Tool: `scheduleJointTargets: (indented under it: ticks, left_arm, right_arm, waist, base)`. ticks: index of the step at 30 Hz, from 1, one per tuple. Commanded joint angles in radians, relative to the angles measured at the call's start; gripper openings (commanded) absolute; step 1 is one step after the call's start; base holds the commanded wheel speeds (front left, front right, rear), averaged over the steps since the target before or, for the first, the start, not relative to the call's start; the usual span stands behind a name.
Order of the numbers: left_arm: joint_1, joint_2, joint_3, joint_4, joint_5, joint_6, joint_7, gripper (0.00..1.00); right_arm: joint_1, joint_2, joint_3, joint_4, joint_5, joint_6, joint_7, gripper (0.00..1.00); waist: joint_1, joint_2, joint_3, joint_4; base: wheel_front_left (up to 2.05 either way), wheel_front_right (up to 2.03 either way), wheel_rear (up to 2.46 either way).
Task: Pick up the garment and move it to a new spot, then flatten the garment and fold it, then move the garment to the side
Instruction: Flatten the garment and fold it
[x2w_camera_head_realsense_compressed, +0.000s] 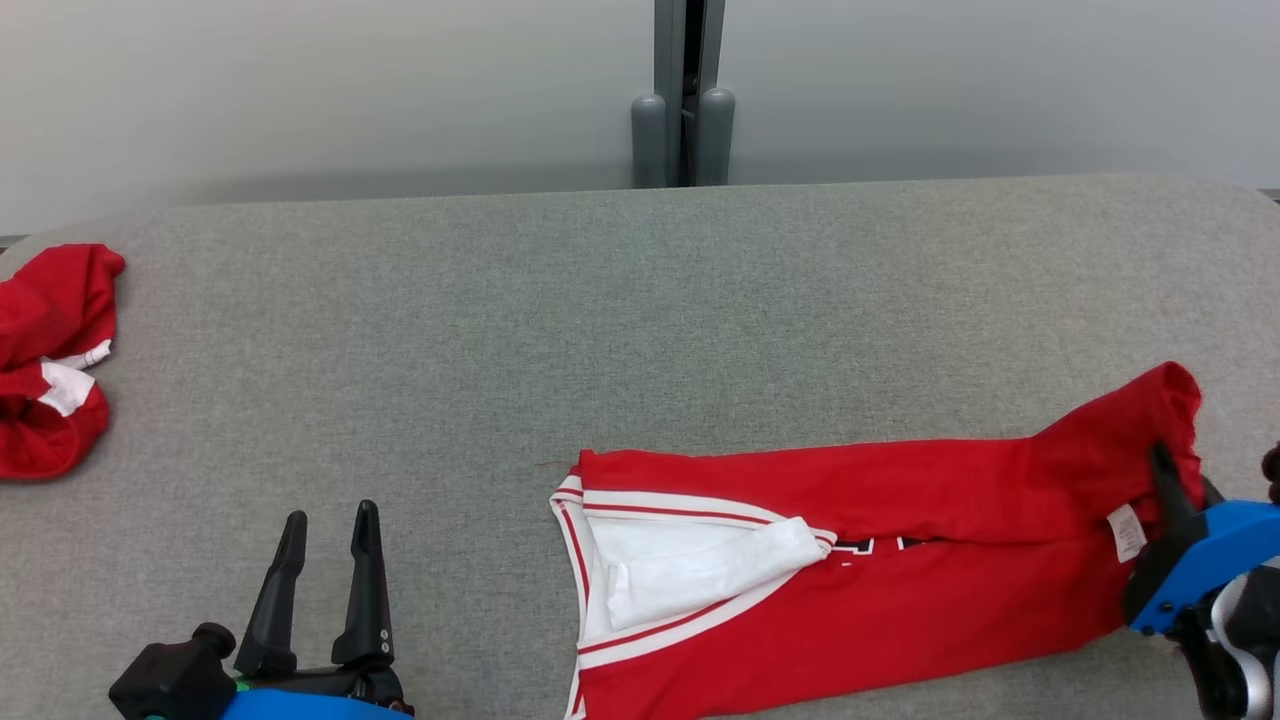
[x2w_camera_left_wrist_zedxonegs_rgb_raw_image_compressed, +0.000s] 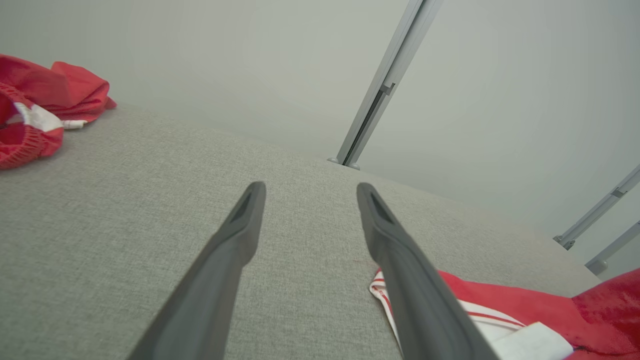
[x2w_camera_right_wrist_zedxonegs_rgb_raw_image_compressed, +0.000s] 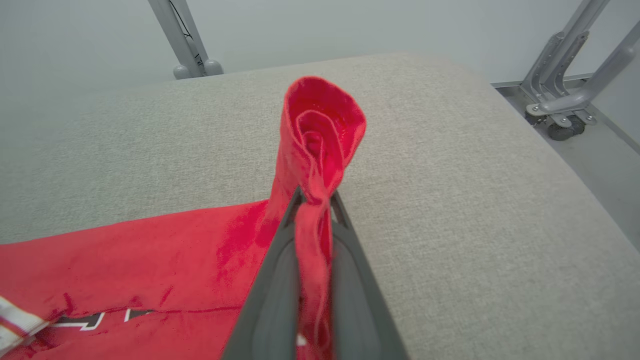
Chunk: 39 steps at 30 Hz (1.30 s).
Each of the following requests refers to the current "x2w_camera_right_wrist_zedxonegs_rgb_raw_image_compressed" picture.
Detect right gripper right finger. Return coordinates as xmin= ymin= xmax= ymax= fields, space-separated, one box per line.
xmin=329 ymin=190 xmax=410 ymax=360

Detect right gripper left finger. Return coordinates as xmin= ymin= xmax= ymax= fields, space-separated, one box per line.
xmin=221 ymin=185 xmax=306 ymax=360

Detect red jersey with black lettering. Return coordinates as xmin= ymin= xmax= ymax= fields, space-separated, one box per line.
xmin=0 ymin=75 xmax=368 ymax=360

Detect black caster wheel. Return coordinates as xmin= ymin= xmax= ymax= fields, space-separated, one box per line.
xmin=546 ymin=115 xmax=587 ymax=142

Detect grey metal stand with struts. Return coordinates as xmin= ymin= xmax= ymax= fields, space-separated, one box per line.
xmin=520 ymin=0 xmax=640 ymax=129

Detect grey metal partition post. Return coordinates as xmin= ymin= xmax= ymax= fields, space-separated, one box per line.
xmin=147 ymin=0 xmax=224 ymax=81

